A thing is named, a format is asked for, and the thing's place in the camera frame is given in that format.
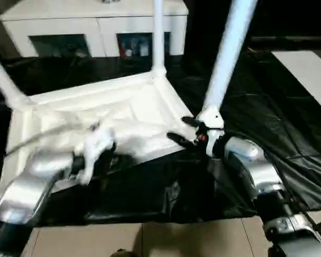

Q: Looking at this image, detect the white plastic table top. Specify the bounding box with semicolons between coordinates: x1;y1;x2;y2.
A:
0;71;204;198

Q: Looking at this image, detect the white plastic table leg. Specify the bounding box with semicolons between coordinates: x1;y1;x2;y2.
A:
202;0;259;115
151;0;169;77
0;49;32;108

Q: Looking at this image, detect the black mat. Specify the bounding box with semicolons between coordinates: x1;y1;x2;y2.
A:
0;48;321;228

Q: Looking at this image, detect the white side table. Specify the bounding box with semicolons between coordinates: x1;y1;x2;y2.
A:
271;50;321;118

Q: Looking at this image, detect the black box with yellow label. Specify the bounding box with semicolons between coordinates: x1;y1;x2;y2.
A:
187;0;321;54

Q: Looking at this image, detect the white cabinet with glass doors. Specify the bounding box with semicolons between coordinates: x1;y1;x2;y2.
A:
0;0;189;58

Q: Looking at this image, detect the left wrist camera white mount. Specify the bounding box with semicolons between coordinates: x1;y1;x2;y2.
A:
73;127;117;185

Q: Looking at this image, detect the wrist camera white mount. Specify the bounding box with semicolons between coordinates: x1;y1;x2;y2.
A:
73;127;117;185
196;105;225;158

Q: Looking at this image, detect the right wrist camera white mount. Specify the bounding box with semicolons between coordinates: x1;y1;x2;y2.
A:
196;105;225;158

